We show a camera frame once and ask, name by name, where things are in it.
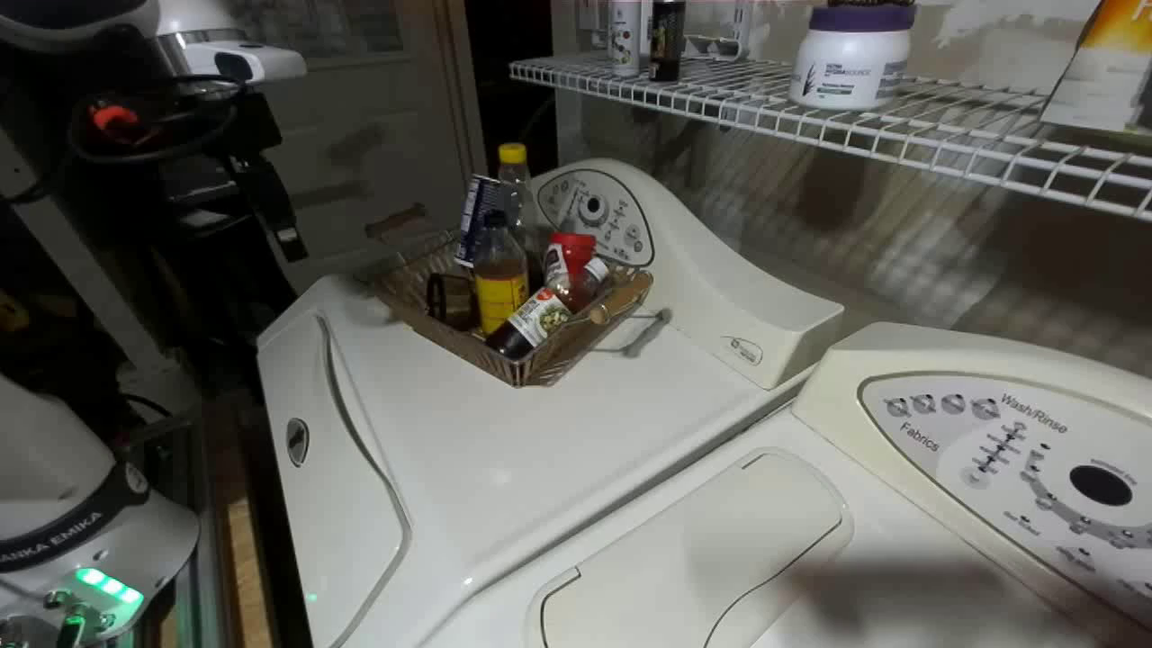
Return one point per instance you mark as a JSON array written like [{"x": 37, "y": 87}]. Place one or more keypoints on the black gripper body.
[{"x": 204, "y": 165}]

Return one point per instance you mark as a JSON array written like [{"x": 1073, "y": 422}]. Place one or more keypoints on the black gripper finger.
[{"x": 283, "y": 220}]

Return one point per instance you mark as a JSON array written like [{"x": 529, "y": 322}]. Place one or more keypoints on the white cylindrical container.
[{"x": 623, "y": 38}]

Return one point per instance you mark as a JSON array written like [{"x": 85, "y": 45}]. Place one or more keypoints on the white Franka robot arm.
[{"x": 204, "y": 40}]

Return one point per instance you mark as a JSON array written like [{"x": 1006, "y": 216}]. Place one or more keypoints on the navy cylindrical container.
[{"x": 480, "y": 216}]

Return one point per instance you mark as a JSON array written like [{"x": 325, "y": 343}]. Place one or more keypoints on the red-topped container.
[{"x": 569, "y": 253}]

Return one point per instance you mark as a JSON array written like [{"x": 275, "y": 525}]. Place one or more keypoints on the clear glass container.
[{"x": 720, "y": 28}]

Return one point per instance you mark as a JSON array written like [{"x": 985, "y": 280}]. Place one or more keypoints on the white panelled door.
[{"x": 383, "y": 130}]

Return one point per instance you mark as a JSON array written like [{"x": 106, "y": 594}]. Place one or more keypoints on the dark glass jar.
[{"x": 453, "y": 303}]

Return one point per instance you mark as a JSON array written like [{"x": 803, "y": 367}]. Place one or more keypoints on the yellow oil bottle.
[{"x": 499, "y": 289}]

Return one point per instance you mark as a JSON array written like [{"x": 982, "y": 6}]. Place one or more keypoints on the clear bottle with yellow cap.
[{"x": 517, "y": 163}]

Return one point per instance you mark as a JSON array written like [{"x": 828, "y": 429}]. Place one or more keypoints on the brown jar with white label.
[{"x": 529, "y": 322}]

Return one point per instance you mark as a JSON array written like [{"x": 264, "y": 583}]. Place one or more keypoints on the small bottle with white cap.
[{"x": 588, "y": 280}]

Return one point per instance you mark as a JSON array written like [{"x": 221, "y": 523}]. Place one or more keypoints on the white top-load washer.
[{"x": 517, "y": 454}]

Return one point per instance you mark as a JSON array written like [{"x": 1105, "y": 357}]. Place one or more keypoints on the dark slim bottle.
[{"x": 667, "y": 38}]

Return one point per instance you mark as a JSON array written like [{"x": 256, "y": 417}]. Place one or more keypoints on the white jar with purple lid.
[{"x": 850, "y": 57}]

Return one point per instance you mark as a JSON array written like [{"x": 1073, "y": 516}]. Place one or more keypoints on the white dryer with dial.
[{"x": 960, "y": 505}]

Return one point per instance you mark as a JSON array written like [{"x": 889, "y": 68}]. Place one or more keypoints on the white and orange box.
[{"x": 1102, "y": 73}]

